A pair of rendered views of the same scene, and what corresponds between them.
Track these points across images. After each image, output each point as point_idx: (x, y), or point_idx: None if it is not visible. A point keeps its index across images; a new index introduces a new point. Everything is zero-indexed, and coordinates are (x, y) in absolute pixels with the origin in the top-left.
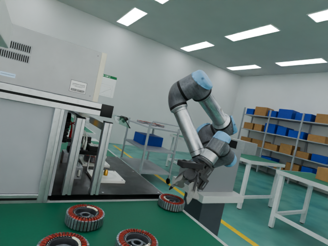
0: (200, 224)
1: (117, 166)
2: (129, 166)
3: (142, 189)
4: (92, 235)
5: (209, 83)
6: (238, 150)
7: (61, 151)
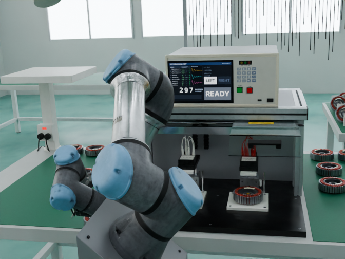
0: (56, 229)
1: (236, 217)
2: (264, 241)
3: None
4: (93, 186)
5: (105, 72)
6: (80, 229)
7: (324, 196)
